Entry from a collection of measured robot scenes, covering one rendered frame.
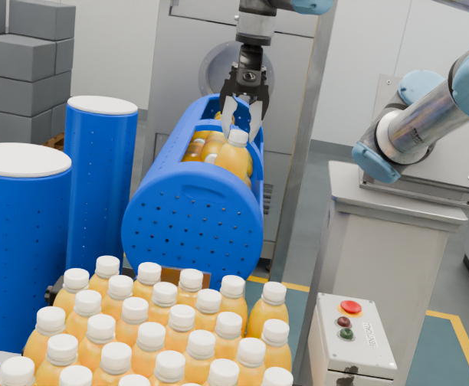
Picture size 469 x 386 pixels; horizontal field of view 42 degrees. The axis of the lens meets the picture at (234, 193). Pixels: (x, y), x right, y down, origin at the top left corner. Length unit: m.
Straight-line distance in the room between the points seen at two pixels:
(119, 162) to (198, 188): 1.34
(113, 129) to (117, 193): 0.28
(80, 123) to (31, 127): 2.36
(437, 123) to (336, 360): 0.47
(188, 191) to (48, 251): 0.69
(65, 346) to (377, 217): 0.87
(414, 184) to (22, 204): 1.00
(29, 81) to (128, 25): 2.07
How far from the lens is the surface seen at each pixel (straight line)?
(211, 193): 1.19
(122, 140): 2.48
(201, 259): 1.24
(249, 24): 1.22
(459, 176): 1.58
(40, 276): 1.80
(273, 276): 2.83
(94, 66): 6.71
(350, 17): 6.30
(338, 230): 1.52
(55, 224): 1.76
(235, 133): 1.25
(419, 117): 1.17
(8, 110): 4.85
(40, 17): 5.08
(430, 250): 1.54
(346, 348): 0.95
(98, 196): 2.52
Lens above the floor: 1.59
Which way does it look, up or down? 19 degrees down
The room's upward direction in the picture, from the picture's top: 9 degrees clockwise
